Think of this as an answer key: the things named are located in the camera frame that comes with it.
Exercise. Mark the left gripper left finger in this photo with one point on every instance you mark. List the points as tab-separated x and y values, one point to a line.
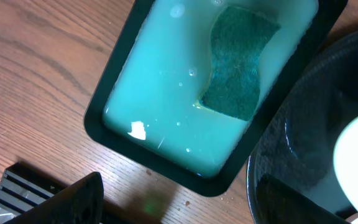
79	203

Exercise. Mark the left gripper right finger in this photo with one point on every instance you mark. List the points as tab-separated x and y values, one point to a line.
277	203

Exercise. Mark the green yellow sponge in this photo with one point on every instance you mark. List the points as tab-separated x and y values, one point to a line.
237	40

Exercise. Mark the round black serving tray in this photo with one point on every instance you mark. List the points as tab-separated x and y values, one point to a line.
298	145

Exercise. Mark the dark green rectangular water tray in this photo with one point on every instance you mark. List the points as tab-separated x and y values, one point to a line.
147	104

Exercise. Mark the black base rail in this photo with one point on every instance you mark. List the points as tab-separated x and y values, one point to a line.
23	187

